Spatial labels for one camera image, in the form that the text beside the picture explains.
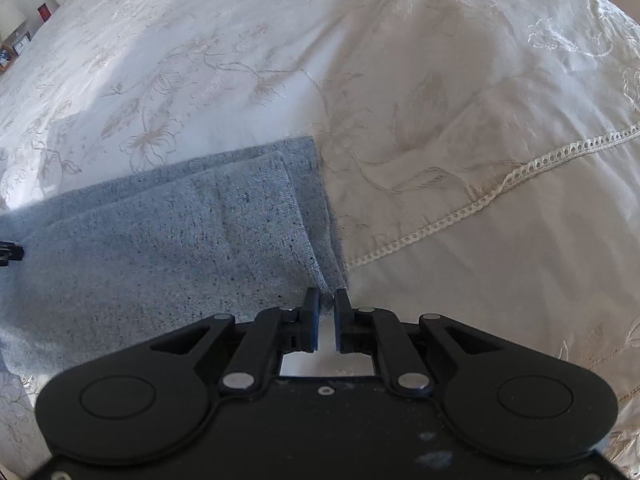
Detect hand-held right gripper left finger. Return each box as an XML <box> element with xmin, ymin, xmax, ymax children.
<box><xmin>150</xmin><ymin>287</ymin><xmax>321</xmax><ymax>394</ymax></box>

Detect white embroidered bedspread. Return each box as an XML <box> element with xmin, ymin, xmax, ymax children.
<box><xmin>0</xmin><ymin>0</ymin><xmax>640</xmax><ymax>480</ymax></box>

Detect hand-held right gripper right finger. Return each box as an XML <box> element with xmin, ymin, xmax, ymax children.
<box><xmin>334</xmin><ymin>287</ymin><xmax>502</xmax><ymax>394</ymax></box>

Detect grey-blue knit pants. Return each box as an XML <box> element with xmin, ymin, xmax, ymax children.
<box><xmin>0</xmin><ymin>135</ymin><xmax>349</xmax><ymax>377</ymax></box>

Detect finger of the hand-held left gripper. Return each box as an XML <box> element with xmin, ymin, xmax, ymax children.
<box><xmin>0</xmin><ymin>241</ymin><xmax>25</xmax><ymax>267</ymax></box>

